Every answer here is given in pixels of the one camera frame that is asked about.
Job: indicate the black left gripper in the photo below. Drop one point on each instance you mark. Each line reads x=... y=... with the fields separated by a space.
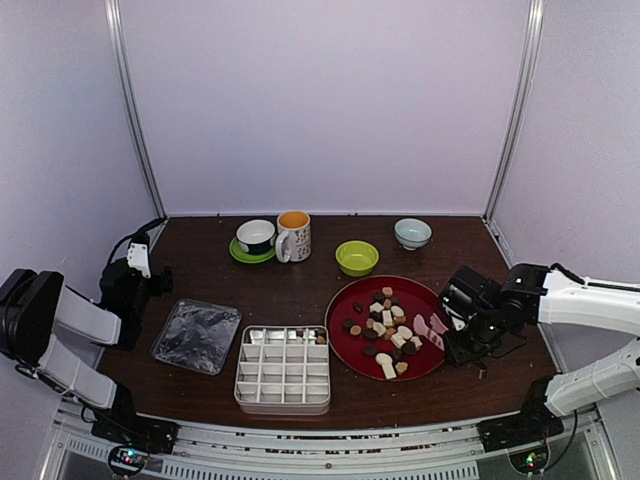
x=166 y=279

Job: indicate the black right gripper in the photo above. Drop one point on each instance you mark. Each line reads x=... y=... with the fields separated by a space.
x=459 y=354

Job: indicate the pink plastic scoop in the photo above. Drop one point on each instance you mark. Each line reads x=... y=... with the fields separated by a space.
x=433 y=329

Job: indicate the tin lid with rabbit picture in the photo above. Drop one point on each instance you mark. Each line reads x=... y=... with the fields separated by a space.
x=197 y=336

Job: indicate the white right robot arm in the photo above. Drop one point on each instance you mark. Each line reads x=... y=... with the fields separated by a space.
x=537 y=294

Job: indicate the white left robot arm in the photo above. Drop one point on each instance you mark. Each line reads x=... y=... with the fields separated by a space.
x=39 y=311

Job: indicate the white square chocolate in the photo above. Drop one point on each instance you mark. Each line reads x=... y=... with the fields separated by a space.
x=398 y=340

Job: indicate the tan flower chocolate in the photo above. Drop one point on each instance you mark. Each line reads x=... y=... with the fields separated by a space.
x=401 y=368

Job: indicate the dark blue white cup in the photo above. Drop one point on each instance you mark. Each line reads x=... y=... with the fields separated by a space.
x=256 y=236

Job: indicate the pale blue bowl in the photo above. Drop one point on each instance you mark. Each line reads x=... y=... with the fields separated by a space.
x=412 y=233

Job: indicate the red round tray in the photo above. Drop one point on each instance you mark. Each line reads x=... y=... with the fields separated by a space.
x=389 y=306

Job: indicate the white floral mug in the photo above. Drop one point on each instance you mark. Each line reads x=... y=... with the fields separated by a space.
x=293 y=242

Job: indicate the lime green bowl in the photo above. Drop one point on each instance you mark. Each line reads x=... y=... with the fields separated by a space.
x=356 y=258

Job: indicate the silver compartment tin box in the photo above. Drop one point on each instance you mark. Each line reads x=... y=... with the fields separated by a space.
x=279 y=375

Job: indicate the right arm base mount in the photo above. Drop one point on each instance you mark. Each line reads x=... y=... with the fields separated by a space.
x=526 y=433

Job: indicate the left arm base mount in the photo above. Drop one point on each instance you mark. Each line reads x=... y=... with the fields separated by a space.
x=136 y=437

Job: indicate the front aluminium rail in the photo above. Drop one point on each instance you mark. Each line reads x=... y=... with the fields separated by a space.
x=451 y=450

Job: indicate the left aluminium frame post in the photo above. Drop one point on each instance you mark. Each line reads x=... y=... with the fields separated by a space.
x=116 y=32

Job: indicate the aluminium frame post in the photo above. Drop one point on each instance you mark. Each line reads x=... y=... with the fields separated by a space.
x=116 y=32
x=526 y=73

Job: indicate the right aluminium frame post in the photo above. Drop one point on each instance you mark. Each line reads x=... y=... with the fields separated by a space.
x=526 y=73

